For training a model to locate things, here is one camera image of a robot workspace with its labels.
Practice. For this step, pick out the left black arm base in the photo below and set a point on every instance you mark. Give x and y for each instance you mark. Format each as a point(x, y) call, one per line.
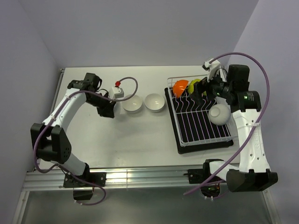
point(83, 189)

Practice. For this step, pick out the aluminium frame rail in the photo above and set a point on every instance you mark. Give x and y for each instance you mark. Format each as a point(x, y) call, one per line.
point(116, 178)

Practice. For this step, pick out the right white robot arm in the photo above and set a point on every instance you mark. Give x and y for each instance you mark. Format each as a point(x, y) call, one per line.
point(248, 169)

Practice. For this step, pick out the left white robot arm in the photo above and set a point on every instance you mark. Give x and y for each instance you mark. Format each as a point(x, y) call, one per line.
point(49, 139)

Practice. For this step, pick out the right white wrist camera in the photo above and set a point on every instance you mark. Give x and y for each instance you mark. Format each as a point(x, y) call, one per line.
point(211, 66)

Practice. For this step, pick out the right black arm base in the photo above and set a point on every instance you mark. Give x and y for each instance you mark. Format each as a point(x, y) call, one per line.
point(199, 176)

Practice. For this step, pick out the orange bowl white inside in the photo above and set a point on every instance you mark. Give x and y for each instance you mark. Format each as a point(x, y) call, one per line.
point(179, 87)

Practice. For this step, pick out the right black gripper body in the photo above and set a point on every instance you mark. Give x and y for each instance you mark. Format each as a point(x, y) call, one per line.
point(216, 87)

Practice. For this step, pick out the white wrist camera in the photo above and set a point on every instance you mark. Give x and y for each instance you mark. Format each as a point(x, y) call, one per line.
point(116, 92)
point(211, 66)

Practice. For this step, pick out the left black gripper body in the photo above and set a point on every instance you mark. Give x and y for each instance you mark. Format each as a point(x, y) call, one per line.
point(97, 101)

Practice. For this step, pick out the black drip tray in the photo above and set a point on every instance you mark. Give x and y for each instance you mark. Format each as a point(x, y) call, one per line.
point(201, 126)

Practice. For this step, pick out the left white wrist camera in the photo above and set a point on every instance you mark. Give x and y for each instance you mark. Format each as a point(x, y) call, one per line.
point(116, 92)

